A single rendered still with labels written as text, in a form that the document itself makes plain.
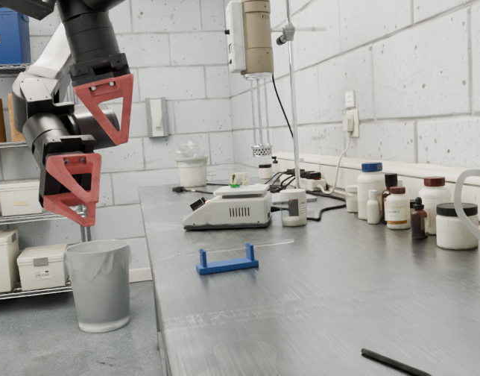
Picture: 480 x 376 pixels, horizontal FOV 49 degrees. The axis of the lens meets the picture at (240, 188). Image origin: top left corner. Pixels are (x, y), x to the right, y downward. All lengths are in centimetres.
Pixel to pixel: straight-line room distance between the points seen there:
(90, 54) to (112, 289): 223
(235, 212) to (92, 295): 170
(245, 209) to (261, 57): 56
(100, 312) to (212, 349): 228
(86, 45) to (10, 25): 274
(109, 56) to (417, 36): 91
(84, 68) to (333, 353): 41
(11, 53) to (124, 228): 129
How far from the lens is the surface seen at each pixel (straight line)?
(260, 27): 163
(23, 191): 338
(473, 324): 64
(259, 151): 162
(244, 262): 88
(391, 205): 114
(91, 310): 285
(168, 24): 371
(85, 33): 67
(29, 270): 333
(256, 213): 120
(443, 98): 130
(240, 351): 57
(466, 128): 123
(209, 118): 366
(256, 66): 161
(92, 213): 69
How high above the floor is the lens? 97
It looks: 6 degrees down
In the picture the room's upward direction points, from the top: 4 degrees counter-clockwise
